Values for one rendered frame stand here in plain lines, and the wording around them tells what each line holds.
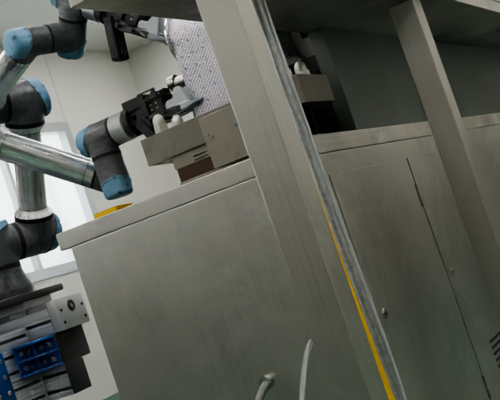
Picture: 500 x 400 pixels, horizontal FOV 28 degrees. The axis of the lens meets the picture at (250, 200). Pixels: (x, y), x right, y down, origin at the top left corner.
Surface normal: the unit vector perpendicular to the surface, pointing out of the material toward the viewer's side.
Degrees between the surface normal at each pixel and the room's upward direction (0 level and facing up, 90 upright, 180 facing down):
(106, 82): 90
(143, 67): 90
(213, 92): 90
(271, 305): 90
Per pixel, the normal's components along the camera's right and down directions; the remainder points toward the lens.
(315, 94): 0.83, -0.31
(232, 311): -0.45, 0.11
